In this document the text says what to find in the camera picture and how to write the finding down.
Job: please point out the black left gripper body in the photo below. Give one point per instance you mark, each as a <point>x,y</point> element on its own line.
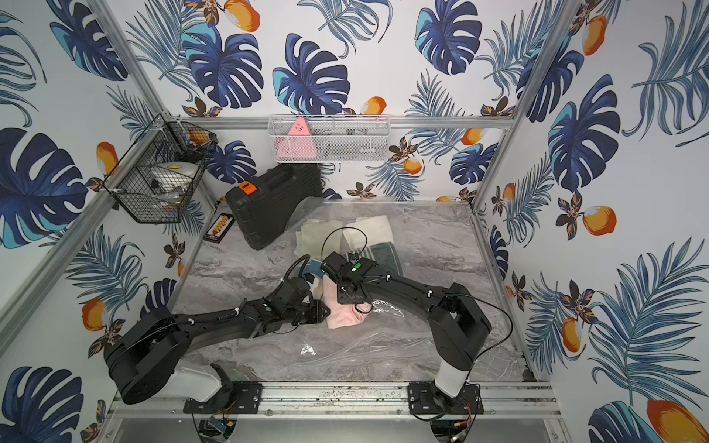
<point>310,309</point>

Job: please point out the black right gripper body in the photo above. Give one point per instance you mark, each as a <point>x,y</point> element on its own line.
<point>341,298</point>

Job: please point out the pink towel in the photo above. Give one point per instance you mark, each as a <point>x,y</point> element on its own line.
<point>341,316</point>

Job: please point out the green striped towel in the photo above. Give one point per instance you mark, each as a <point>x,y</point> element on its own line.
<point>386,255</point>

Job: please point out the white towel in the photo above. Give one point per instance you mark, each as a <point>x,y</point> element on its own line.
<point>365,232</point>

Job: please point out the cream towel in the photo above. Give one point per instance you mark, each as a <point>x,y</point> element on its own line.
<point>319,238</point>

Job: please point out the clear plastic vacuum bag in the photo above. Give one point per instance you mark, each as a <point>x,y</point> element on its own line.
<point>436,244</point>

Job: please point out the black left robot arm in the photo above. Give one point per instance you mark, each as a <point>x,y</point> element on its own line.
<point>143,361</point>

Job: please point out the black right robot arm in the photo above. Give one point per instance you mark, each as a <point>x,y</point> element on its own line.
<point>458,325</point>

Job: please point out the black plastic tool case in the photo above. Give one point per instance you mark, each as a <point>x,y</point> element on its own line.
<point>264,204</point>

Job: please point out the small black orange box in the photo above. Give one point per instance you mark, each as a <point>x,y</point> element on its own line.
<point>219,228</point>

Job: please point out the pink triangle object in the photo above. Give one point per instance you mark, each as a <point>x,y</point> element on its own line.
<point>298,145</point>

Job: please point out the aluminium front rail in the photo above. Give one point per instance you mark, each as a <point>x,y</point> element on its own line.
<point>367,400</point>

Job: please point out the clear wall-mounted tray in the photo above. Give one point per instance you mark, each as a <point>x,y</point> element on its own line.
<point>340,138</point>

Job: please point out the black wire basket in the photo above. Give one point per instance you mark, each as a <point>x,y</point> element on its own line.
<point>158,177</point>

